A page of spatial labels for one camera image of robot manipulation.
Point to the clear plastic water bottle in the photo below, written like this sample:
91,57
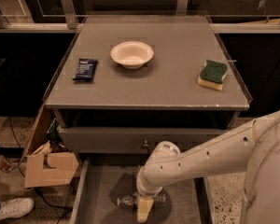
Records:
130,201

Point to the small bottle on floor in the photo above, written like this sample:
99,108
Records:
5,165

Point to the open grey middle drawer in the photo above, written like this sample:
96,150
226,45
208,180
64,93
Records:
104,177

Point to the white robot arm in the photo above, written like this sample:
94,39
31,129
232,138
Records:
252,148

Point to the white sneaker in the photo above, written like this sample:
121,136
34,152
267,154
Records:
16,208

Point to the white paper bowl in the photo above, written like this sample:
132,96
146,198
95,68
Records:
132,54

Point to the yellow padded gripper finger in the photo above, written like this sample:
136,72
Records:
144,205

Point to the green packet in box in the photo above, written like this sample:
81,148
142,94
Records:
53,132

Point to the centre-left metal railing bracket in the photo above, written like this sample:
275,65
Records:
70,14

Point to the dark blue snack packet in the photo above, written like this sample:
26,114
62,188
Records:
85,70

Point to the centre-right metal railing bracket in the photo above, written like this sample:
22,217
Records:
181,7

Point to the grey drawer cabinet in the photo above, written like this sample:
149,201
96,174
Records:
163,93

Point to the round metal drawer knob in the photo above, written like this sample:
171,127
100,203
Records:
146,145

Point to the brown cardboard box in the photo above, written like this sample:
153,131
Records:
45,170

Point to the green and yellow sponge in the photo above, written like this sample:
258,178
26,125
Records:
213,75

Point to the closed grey top drawer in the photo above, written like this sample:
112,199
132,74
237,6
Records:
129,140

